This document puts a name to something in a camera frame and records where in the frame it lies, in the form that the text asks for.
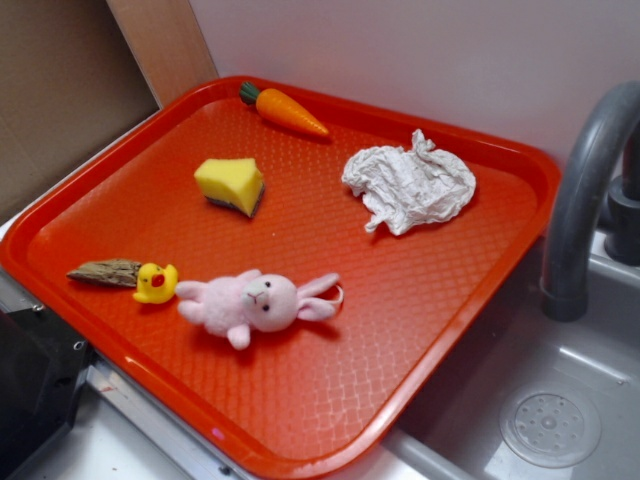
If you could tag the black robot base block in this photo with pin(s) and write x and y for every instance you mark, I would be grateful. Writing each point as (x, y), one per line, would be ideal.
(44, 364)

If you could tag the pink plush bunny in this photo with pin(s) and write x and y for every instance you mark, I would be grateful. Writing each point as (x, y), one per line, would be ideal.
(233, 307)

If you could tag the orange plastic tray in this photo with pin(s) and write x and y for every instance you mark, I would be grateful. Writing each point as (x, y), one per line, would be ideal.
(309, 400)

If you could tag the crumpled white paper towel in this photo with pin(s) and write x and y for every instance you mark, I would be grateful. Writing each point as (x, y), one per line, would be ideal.
(403, 188)

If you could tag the yellow sponge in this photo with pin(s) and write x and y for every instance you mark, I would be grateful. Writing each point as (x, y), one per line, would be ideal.
(233, 183)

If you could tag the orange toy carrot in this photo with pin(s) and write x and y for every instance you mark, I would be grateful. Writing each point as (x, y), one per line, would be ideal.
(277, 107)

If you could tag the yellow rubber duck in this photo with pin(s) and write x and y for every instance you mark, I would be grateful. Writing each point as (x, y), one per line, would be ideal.
(155, 284)

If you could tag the brown wood piece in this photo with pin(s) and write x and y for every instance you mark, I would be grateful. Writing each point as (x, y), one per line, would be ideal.
(116, 272)

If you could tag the grey toy sink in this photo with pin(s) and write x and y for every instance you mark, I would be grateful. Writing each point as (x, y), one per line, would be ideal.
(521, 396)

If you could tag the wooden board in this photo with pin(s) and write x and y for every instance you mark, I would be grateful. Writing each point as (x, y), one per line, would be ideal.
(167, 44)

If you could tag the grey sink faucet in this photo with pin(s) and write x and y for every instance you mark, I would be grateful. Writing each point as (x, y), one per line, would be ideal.
(595, 161)

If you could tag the brown cardboard panel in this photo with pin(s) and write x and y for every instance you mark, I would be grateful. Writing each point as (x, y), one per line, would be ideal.
(69, 86)

